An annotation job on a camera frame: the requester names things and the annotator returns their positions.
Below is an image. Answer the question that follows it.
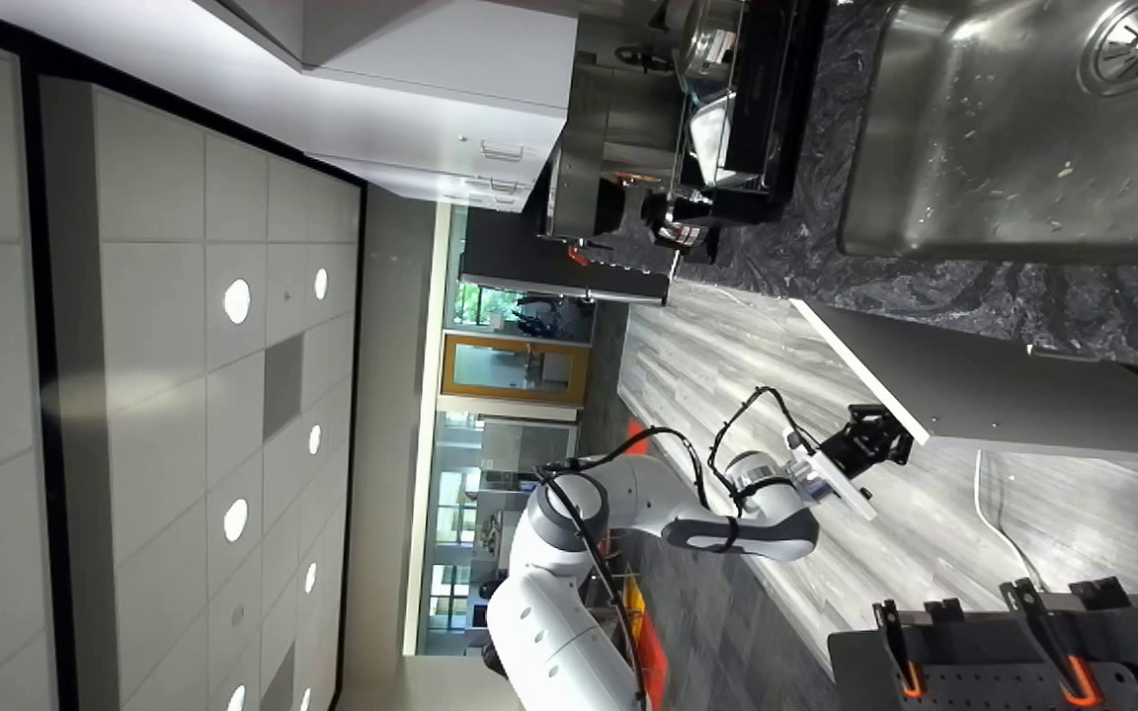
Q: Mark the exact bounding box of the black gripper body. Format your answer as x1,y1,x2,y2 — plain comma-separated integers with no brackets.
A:
818,416,892,477

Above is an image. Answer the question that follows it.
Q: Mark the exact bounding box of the wooden framed door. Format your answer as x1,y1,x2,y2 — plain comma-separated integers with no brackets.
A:
439,328,597,411

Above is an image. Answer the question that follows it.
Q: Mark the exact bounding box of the black cabinet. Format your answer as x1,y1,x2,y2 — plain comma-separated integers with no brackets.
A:
454,208,670,308

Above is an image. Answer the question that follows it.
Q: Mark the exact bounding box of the small red object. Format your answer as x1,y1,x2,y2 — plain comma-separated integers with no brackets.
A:
620,420,660,468

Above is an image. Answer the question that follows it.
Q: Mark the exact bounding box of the orange object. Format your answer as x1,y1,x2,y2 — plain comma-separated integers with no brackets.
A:
614,577,670,711

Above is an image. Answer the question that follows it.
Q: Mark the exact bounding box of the stainless steel sink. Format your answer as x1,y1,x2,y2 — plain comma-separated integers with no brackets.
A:
832,0,1138,265

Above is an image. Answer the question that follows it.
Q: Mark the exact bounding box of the black coffee machine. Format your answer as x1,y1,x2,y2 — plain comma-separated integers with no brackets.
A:
643,0,839,265

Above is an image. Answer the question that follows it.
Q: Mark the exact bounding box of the large glass window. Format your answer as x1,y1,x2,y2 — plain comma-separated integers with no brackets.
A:
400,391,560,665

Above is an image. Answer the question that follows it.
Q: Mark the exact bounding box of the round metal sink drain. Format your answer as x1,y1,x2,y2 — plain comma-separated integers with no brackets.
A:
1076,0,1138,100

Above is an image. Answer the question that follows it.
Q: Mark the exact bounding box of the dark square ceiling vent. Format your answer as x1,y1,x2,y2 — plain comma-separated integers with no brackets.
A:
257,645,302,711
259,333,309,446

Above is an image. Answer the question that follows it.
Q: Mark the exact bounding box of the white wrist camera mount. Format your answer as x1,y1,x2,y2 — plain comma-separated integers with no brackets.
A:
780,440,882,522

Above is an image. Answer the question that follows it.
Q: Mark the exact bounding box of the white floor cable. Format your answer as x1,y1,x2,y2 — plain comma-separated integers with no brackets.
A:
964,446,1050,601

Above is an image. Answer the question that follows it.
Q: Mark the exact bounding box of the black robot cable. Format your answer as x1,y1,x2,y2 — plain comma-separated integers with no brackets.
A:
535,382,827,557

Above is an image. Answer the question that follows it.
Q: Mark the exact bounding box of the black clamp orange handle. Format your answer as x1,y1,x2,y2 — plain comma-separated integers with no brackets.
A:
865,595,931,702
994,573,1108,711

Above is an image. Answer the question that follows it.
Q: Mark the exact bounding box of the stainless steel wall panel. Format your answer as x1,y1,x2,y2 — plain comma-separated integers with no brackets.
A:
544,53,694,250

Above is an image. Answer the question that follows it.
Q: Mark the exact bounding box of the white wall cabinet door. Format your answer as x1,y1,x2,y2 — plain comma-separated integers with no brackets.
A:
199,0,581,219

